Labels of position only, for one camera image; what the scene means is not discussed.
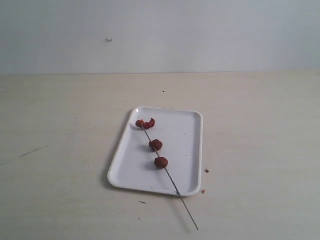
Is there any red meatball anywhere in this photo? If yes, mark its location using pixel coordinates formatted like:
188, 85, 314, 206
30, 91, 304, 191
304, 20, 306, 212
135, 118, 156, 130
148, 139, 163, 152
154, 156, 169, 169

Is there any thin metal skewer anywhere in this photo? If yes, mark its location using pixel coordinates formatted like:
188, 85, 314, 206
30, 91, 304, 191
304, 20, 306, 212
139, 122, 200, 231

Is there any white rectangular plastic tray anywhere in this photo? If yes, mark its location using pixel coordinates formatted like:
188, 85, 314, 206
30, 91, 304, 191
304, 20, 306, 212
107, 106, 203, 197

